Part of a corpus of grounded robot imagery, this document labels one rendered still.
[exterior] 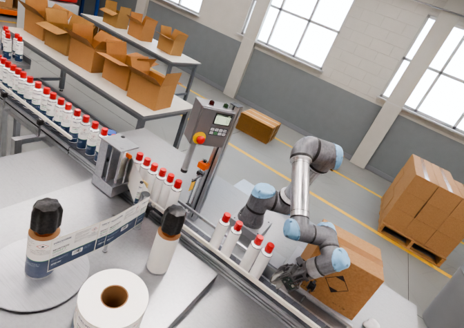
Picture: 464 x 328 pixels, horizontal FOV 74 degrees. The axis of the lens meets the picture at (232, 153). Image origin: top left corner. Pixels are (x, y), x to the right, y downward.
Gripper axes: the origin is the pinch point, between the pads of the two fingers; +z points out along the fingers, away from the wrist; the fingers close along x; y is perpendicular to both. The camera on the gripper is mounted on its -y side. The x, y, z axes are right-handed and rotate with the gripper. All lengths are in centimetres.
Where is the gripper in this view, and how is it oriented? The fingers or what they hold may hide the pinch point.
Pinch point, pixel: (273, 280)
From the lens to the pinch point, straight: 144.4
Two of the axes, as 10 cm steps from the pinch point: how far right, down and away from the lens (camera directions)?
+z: -7.0, 4.8, 5.2
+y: -4.8, 2.2, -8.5
